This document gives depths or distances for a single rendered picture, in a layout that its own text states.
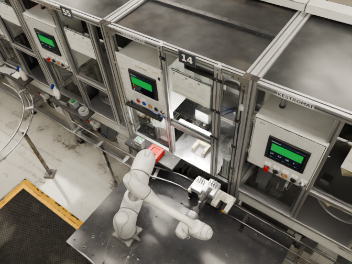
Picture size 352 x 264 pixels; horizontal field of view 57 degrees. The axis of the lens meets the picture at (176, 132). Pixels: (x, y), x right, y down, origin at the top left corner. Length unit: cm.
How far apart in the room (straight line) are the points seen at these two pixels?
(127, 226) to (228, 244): 80
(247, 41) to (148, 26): 67
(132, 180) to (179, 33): 99
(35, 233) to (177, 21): 263
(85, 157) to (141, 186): 219
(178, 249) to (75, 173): 186
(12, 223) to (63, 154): 97
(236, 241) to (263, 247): 21
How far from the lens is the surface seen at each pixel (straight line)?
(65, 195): 394
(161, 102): 239
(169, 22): 230
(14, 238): 391
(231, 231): 274
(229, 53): 200
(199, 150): 284
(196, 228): 226
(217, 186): 256
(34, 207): 400
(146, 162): 210
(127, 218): 253
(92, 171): 401
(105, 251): 276
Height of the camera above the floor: 319
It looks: 50 degrees down
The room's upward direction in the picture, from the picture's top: 5 degrees counter-clockwise
